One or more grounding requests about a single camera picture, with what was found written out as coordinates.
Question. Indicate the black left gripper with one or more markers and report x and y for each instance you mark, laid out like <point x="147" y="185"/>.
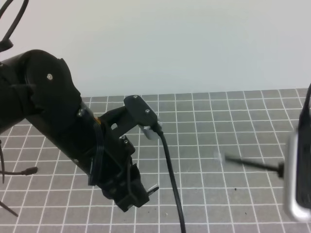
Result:
<point x="111" y="169"/>

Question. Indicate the black pen cap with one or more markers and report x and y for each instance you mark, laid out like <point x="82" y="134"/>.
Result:
<point x="150" y="192"/>

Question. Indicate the black pen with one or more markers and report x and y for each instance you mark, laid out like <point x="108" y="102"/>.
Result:
<point x="224" y="157"/>

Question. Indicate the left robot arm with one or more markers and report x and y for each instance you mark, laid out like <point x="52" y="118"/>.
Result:
<point x="38" y="87"/>

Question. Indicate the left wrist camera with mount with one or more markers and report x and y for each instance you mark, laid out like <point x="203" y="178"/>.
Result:
<point x="135" y="112"/>

